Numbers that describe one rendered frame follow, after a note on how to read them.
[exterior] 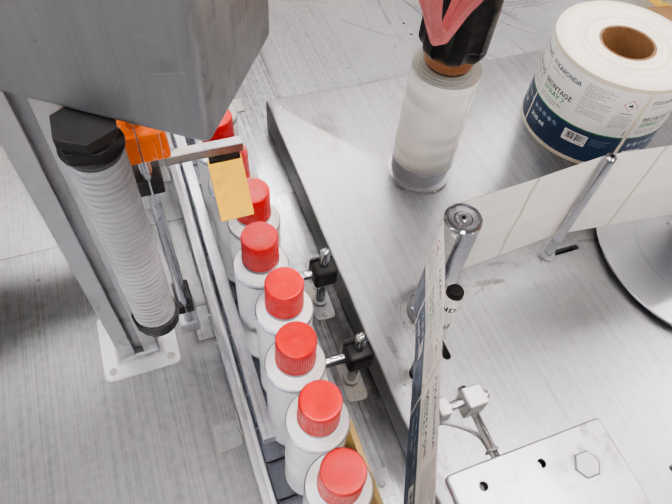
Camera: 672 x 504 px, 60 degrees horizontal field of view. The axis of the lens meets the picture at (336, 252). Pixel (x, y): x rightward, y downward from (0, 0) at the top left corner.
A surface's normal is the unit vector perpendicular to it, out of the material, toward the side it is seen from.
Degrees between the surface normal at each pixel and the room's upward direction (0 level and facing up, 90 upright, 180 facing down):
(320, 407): 3
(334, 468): 2
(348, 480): 2
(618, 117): 90
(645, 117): 90
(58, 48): 90
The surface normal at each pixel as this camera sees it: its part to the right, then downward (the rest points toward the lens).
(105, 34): -0.25, 0.79
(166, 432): 0.07, -0.56
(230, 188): 0.30, 0.22
